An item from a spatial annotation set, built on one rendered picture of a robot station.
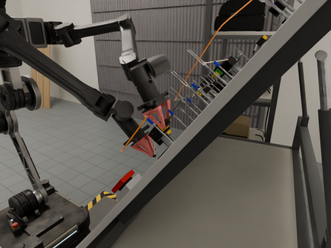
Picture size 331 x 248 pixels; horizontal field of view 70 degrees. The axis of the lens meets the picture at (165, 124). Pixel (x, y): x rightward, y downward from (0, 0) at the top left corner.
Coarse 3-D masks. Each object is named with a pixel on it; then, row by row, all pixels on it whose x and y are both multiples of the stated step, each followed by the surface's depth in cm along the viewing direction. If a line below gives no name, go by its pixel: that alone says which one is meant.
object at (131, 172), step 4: (128, 172) 57; (132, 172) 58; (124, 176) 56; (128, 176) 56; (120, 180) 55; (124, 180) 55; (128, 180) 57; (116, 184) 56; (120, 184) 55; (124, 184) 56; (112, 188) 57; (116, 188) 56; (120, 188) 57
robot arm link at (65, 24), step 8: (128, 16) 108; (64, 24) 122; (72, 24) 120; (88, 24) 120; (96, 24) 116; (104, 24) 113; (112, 24) 112; (64, 32) 120; (72, 32) 120; (80, 32) 119; (88, 32) 118; (96, 32) 117; (104, 32) 116; (80, 40) 126
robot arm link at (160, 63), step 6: (162, 54) 74; (126, 60) 75; (132, 60) 74; (144, 60) 76; (150, 60) 73; (156, 60) 73; (162, 60) 73; (168, 60) 73; (132, 66) 75; (156, 66) 72; (162, 66) 73; (168, 66) 74; (156, 72) 73; (162, 72) 74
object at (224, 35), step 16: (208, 0) 144; (288, 0) 127; (208, 16) 147; (208, 32) 150; (224, 32) 149; (240, 32) 145; (256, 32) 142; (272, 32) 138; (208, 48) 153; (224, 48) 201; (208, 64) 159; (272, 96) 146; (272, 112) 149; (256, 128) 211
